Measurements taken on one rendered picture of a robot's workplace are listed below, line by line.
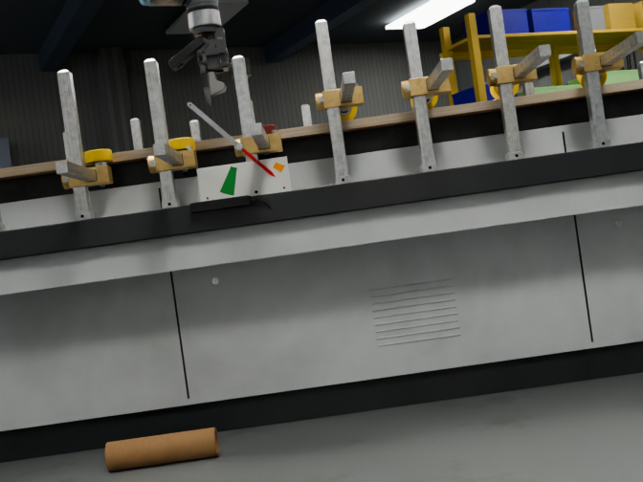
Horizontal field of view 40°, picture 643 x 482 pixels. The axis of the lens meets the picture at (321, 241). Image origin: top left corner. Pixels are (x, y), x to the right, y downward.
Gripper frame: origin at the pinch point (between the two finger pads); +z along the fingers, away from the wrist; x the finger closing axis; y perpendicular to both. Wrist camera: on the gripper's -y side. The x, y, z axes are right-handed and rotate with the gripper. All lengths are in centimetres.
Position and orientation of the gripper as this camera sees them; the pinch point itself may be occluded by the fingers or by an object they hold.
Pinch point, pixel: (208, 101)
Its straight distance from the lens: 251.9
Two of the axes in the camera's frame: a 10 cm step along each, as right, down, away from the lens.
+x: 0.0, 0.0, 10.0
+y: 9.9, -1.4, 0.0
